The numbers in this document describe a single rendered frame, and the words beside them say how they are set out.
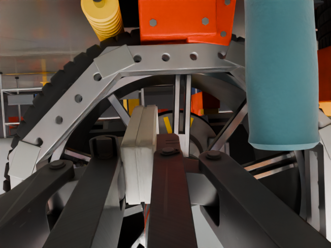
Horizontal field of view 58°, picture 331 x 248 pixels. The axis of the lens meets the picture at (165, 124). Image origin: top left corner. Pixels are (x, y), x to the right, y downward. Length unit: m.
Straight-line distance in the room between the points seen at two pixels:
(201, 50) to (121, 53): 0.13
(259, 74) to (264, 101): 0.03
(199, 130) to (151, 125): 0.92
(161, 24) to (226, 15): 0.10
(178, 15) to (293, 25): 0.18
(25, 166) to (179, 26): 0.32
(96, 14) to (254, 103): 0.28
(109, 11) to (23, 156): 0.26
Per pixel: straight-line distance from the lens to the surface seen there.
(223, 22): 0.51
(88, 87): 0.48
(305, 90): 0.39
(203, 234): 0.36
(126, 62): 0.47
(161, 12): 0.48
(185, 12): 0.49
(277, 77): 0.38
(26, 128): 0.59
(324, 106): 1.12
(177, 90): 0.58
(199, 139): 1.08
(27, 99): 4.78
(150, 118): 0.16
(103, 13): 0.50
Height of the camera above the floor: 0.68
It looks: 2 degrees up
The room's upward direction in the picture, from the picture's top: 177 degrees clockwise
